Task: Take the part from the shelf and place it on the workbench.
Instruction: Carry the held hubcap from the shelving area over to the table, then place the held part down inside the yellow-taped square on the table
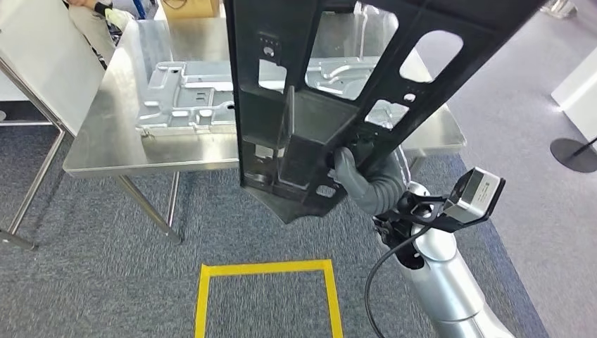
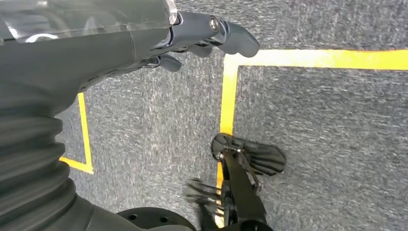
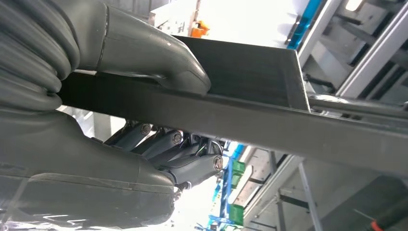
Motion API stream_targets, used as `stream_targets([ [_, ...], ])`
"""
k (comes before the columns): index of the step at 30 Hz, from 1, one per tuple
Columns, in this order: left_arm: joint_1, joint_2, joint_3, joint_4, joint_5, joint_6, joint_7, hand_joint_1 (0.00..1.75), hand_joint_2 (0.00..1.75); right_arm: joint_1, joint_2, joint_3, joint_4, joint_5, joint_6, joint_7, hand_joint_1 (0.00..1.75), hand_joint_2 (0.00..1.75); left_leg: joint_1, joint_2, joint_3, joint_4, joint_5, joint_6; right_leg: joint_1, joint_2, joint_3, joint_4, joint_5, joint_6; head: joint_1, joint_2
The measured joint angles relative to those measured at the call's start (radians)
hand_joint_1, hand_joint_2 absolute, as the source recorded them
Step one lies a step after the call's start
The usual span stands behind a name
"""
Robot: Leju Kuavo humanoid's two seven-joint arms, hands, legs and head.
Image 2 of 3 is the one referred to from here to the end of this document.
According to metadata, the black ribbed robot foot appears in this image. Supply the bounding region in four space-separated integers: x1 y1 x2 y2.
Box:
211 133 287 177

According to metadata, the yellow floor tape square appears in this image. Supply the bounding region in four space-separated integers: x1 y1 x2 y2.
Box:
214 49 408 229
59 92 95 175

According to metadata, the black robot leg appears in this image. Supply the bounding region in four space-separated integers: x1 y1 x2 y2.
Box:
197 150 275 231

